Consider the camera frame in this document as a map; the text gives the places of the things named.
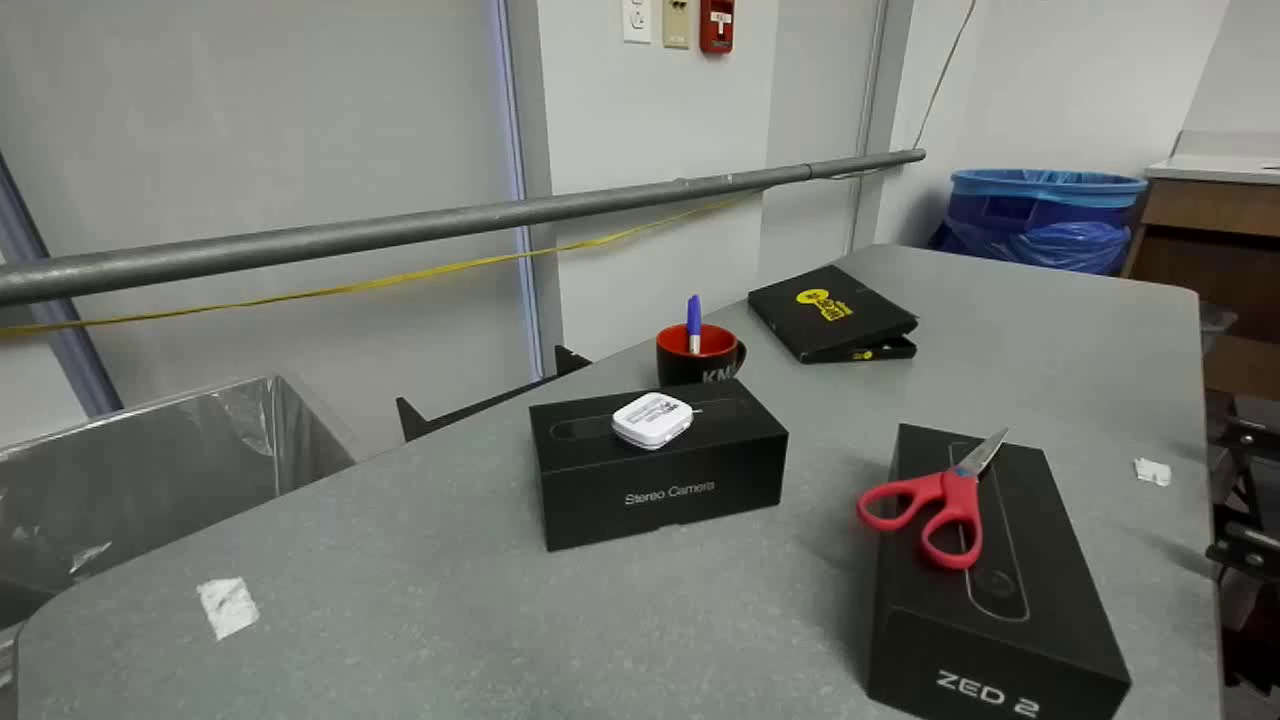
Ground yellow cable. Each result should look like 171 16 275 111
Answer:
0 190 766 337

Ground wooden cabinet with white top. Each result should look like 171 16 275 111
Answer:
1122 130 1280 401

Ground black mug with red inside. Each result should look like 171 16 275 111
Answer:
656 323 748 388

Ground black metal bracket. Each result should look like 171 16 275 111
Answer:
396 345 593 443

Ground small white square device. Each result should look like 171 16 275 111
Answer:
611 392 695 451

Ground bin with blue liner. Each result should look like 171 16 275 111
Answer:
927 168 1149 277

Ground flat black box yellow print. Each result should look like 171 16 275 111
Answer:
747 264 920 365

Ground black camera box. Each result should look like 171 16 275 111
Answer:
866 423 1133 720
529 378 790 553

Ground black metal stand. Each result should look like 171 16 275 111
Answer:
1205 395 1280 691

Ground grey cable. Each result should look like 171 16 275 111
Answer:
830 0 978 181

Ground white tape piece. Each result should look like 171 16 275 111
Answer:
196 577 261 641

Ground red fire alarm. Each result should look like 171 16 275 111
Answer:
699 0 736 55

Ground grey metal pole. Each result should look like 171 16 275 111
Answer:
0 148 927 308

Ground red handled scissors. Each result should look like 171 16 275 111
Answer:
856 428 1010 571

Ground bin with clear liner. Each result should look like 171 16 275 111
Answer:
0 374 358 691

